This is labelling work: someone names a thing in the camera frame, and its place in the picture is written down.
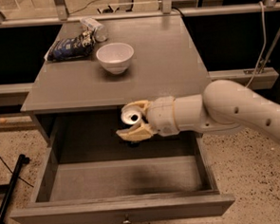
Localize open grey top drawer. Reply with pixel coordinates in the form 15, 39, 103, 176
3, 102, 237, 224

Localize blue pepsi can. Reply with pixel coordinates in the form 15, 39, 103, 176
121, 105, 143, 147

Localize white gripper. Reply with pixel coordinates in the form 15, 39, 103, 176
117, 96, 179, 142

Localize clear plastic water bottle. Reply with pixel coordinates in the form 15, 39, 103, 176
80, 17, 108, 43

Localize grey wooden cabinet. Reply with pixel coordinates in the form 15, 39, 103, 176
22, 15, 210, 142

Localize white ceramic bowl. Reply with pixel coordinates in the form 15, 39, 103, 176
96, 43, 135, 75

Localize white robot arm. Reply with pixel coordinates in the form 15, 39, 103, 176
117, 80, 280, 143

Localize black floor bar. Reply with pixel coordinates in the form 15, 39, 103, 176
0, 155, 29, 224

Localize blue chip bag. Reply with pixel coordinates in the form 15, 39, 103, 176
45, 30, 95, 62

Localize white cable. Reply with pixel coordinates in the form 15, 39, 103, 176
240, 1, 270, 88

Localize black thin floor cable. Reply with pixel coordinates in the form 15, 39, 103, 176
0, 140, 34, 191

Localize metal drawer knob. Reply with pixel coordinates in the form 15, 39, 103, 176
122, 215, 132, 224

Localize grey metal railing frame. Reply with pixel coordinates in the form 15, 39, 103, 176
0, 0, 280, 28

